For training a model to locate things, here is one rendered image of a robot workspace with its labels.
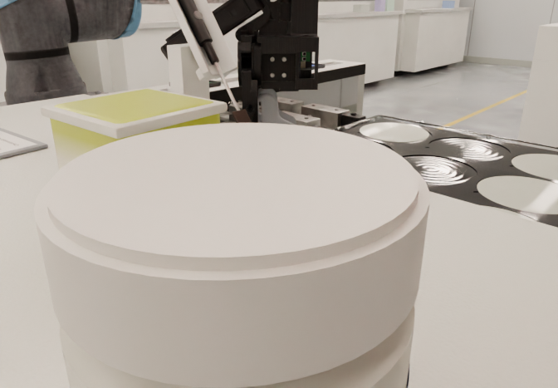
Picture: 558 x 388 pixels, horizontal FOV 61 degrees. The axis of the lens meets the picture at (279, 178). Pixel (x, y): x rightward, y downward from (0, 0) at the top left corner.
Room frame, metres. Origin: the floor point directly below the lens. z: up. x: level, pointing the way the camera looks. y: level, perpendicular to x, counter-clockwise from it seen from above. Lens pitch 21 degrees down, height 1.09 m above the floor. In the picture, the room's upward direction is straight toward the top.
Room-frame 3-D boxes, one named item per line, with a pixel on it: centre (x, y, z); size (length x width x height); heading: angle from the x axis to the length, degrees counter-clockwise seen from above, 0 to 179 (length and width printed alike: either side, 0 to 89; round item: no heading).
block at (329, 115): (0.80, -0.08, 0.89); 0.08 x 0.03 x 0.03; 47
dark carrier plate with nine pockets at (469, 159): (0.52, -0.18, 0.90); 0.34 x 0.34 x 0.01; 47
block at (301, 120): (0.75, -0.02, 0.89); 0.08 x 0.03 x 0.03; 47
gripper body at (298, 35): (0.52, 0.00, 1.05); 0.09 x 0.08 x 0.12; 92
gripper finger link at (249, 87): (0.49, 0.03, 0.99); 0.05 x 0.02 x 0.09; 2
